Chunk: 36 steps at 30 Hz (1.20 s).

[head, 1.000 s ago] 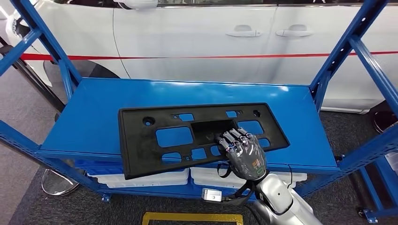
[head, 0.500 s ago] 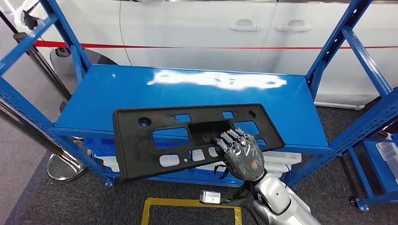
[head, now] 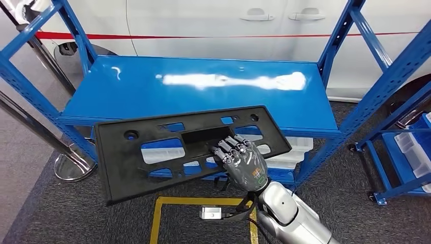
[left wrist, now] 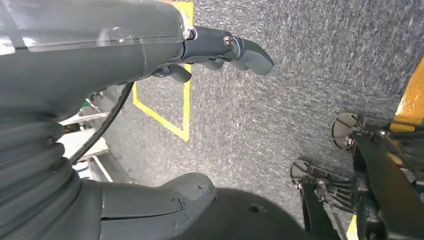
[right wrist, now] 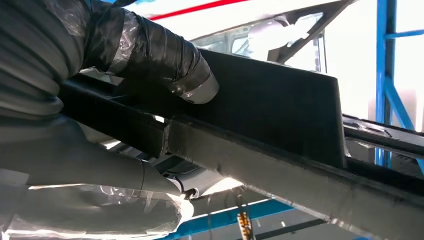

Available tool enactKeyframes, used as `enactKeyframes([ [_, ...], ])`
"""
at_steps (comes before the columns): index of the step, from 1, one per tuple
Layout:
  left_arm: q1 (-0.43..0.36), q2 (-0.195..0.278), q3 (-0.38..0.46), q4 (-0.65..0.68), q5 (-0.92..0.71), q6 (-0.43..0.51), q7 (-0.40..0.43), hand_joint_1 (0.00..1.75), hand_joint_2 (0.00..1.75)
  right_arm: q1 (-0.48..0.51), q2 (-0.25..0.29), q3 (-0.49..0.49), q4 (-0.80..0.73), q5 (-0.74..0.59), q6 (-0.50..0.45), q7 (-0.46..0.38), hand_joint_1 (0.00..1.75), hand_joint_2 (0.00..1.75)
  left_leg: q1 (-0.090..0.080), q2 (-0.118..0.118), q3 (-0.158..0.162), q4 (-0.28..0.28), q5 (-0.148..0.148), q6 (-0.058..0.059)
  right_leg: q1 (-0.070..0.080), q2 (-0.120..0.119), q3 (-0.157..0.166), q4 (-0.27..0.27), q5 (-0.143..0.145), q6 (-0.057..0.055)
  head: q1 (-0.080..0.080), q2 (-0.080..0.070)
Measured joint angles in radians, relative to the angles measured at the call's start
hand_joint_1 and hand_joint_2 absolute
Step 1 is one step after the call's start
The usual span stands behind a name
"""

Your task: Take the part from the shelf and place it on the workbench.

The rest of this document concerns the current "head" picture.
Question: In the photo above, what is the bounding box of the white compartment box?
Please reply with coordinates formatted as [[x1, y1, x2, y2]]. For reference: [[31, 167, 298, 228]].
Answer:
[[394, 112, 431, 193]]

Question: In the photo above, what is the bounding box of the blue metal shelf rack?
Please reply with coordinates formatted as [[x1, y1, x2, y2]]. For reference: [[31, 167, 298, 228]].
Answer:
[[0, 0, 431, 203]]

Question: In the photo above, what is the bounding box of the white car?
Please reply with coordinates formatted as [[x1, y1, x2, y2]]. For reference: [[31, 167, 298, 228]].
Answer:
[[0, 0, 431, 103]]

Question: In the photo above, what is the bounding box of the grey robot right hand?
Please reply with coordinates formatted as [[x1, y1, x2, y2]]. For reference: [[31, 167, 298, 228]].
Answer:
[[210, 134, 270, 193]]

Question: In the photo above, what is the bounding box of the blue wheeled rack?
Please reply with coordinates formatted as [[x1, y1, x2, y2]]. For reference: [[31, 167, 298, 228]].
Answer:
[[348, 79, 431, 206]]

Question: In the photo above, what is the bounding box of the red barrier belt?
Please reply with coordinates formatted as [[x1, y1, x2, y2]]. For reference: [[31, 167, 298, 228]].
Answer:
[[35, 30, 420, 40]]

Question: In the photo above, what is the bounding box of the black plastic plate bracket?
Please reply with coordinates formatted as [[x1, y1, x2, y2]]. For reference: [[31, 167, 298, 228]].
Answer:
[[94, 105, 293, 206]]

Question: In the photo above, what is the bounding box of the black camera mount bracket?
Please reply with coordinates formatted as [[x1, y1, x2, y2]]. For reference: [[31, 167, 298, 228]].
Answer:
[[220, 198, 258, 223]]

